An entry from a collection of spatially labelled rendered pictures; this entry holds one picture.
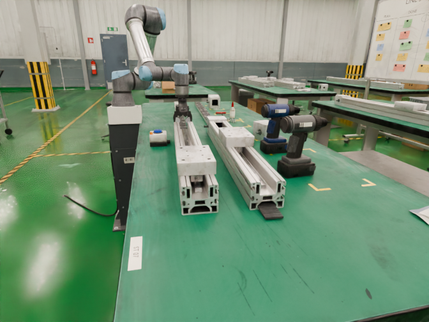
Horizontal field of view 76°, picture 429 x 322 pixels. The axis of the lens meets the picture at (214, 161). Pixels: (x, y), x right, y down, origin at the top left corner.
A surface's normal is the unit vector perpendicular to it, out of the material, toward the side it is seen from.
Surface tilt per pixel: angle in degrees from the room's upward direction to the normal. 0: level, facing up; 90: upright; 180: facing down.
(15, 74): 90
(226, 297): 0
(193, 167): 90
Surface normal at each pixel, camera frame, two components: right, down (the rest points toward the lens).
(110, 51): 0.22, 0.34
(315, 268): 0.01, -0.94
